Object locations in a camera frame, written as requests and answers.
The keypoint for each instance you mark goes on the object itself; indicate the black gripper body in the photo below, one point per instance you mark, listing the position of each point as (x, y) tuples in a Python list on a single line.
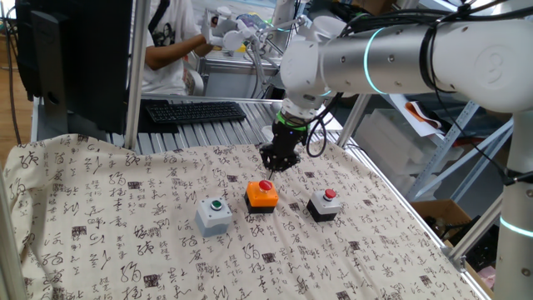
[(287, 139)]

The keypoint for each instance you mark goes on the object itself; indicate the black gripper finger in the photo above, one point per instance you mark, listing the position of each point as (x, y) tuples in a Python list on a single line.
[(287, 160), (268, 158)]

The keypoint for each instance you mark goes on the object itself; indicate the orange box red mushroom button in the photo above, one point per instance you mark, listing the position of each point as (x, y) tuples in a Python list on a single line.
[(259, 198)]

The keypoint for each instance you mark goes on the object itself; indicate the white black box red button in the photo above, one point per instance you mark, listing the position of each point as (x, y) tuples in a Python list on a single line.
[(325, 206)]

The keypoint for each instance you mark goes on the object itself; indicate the grey box green button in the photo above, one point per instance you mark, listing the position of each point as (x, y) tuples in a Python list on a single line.
[(212, 218)]

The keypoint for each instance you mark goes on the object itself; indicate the bare person forearm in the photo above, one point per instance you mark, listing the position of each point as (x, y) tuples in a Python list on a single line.
[(175, 54)]

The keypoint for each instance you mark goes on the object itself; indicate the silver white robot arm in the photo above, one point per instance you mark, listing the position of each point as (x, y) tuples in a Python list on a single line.
[(416, 58)]

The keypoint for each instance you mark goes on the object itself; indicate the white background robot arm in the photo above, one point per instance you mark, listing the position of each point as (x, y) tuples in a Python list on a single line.
[(283, 12)]

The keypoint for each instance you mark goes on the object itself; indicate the crumpled white tissue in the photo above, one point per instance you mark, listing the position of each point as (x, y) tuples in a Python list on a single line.
[(267, 132)]

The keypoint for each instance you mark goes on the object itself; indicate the black computer keyboard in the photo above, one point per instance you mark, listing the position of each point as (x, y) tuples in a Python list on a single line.
[(195, 112)]

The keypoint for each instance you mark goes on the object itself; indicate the white handheld teleoperation device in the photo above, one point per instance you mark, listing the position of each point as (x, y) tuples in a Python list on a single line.
[(233, 39)]

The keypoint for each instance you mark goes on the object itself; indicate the person in white t-shirt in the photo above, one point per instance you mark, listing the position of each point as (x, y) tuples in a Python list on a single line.
[(166, 83)]

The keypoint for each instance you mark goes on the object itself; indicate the brown cardboard box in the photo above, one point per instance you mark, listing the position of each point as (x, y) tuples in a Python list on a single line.
[(424, 208)]

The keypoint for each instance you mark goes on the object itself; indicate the grey metal shelf rack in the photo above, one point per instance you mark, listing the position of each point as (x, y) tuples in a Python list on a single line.
[(433, 166)]

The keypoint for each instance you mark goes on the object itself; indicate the beige calligraphy print tablecloth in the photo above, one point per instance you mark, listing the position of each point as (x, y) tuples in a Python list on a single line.
[(125, 233)]

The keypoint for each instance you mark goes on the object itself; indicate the black computer monitor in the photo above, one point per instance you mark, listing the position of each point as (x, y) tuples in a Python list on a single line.
[(91, 62)]

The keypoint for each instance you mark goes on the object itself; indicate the black box device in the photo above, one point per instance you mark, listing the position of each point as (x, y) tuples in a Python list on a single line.
[(479, 250)]

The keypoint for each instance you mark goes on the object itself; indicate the pink plastic packet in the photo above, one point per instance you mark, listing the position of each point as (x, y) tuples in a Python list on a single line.
[(487, 276)]

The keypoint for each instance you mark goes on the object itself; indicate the aluminium frame crossbar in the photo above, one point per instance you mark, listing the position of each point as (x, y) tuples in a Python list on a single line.
[(208, 98)]

